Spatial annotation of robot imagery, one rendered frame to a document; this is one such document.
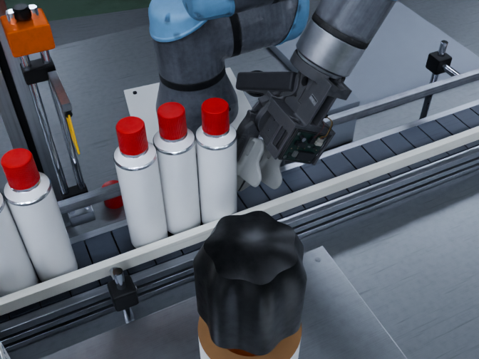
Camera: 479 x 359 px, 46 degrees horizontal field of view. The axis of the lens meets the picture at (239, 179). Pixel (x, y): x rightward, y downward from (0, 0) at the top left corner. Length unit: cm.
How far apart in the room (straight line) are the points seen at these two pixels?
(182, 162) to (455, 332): 42
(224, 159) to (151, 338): 23
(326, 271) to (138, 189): 27
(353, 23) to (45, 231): 42
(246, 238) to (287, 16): 61
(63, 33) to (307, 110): 81
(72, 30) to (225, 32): 54
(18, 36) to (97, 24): 76
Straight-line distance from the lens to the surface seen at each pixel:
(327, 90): 67
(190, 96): 97
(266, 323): 41
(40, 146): 80
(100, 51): 129
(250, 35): 95
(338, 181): 83
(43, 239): 71
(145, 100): 111
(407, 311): 82
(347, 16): 67
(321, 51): 67
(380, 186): 89
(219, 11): 70
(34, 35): 65
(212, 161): 70
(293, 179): 88
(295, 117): 69
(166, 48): 94
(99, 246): 81
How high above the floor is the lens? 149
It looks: 44 degrees down
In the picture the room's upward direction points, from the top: straight up
